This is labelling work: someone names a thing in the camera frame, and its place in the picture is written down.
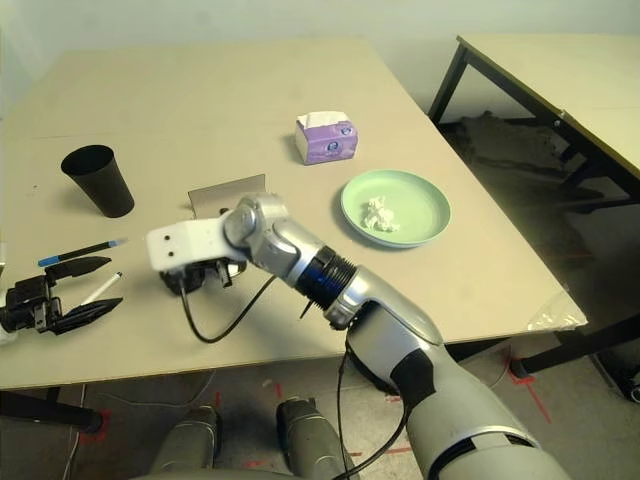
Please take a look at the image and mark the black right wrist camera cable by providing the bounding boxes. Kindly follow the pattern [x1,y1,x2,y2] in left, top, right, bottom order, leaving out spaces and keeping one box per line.
[179,272,279,345]

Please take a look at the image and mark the black pen with blue cap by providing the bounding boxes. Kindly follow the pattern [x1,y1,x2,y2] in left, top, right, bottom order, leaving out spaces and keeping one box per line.
[37,237,129,268]

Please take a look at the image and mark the purple tissue pack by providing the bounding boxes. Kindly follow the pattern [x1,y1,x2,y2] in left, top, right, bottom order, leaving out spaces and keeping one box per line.
[294,109,359,166]

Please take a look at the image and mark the white cable on floor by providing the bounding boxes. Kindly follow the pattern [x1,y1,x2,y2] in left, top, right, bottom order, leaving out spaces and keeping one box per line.
[99,369,219,409]

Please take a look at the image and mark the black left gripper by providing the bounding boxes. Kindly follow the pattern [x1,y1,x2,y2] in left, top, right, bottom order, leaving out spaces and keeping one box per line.
[0,256,124,335]

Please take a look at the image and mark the black plastic cup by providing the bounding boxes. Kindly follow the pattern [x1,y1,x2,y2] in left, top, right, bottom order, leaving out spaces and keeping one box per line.
[60,144,136,219]

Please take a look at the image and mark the grey robot leg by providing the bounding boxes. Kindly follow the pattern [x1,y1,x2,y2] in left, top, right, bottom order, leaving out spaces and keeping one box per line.
[149,405,224,474]
[276,397,359,480]

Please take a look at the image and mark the clear tape on table corner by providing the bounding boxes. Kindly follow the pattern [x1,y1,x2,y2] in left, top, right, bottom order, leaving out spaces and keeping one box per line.
[527,292,576,332]

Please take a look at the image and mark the white tissue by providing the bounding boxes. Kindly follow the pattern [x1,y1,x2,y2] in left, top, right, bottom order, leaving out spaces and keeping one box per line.
[360,195,401,233]

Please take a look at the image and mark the beige side table black legs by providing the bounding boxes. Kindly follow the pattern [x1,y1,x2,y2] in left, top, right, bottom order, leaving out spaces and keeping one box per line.
[428,33,640,211]

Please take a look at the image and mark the black sunglasses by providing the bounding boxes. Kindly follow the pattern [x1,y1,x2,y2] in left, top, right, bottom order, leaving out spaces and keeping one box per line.
[158,259,246,299]

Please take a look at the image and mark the grey glasses case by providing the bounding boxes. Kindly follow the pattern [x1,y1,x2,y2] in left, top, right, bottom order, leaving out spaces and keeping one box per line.
[187,173,279,221]

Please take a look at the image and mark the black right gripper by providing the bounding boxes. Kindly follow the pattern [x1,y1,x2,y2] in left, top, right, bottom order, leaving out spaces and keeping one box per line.
[174,258,236,291]

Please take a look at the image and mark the grey robot left leg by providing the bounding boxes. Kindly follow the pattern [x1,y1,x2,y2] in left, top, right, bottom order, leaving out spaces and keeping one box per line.
[149,405,224,474]

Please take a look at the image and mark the green plate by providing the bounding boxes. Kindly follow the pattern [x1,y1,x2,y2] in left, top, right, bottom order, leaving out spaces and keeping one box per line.
[340,169,452,249]

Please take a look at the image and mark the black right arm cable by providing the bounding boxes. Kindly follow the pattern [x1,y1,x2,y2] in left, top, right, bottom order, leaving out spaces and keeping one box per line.
[336,339,409,476]

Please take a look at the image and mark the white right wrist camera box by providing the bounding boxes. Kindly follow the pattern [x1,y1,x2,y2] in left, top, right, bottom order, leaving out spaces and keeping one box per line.
[145,215,246,274]

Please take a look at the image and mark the grey robot right leg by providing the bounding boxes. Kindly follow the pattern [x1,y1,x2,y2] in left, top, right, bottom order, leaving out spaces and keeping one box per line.
[276,397,359,480]

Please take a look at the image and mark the white marker with blue cap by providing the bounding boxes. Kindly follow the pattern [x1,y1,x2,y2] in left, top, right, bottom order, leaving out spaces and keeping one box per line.
[77,271,124,307]

